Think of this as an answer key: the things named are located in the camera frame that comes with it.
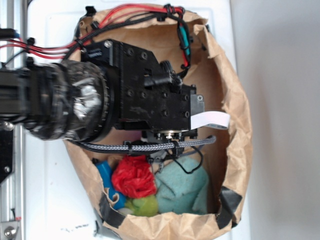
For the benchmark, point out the brown paper bag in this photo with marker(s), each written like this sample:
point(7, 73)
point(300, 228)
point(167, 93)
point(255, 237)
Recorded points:
point(227, 162)

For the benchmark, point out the crumpled red plastic ball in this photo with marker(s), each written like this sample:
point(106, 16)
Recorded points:
point(133, 177)

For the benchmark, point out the black mounting plate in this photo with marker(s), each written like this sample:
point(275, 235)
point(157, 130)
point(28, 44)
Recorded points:
point(7, 155)

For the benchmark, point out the teal green sponge cloth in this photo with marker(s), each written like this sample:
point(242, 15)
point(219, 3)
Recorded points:
point(180, 192)

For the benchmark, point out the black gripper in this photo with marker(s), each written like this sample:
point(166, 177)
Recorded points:
point(142, 94)

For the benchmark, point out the aluminium frame rail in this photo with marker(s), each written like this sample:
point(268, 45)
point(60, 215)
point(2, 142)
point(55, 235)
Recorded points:
point(14, 15)

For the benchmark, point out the blue plastic cylinder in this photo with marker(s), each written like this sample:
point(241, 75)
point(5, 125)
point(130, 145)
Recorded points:
point(106, 172)

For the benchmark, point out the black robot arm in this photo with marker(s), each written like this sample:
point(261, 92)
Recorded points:
point(62, 100)

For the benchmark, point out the metal corner bracket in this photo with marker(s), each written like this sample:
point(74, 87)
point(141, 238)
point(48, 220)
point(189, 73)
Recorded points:
point(11, 229)

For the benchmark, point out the lime green fuzzy toy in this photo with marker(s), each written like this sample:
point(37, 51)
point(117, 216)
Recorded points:
point(144, 206)

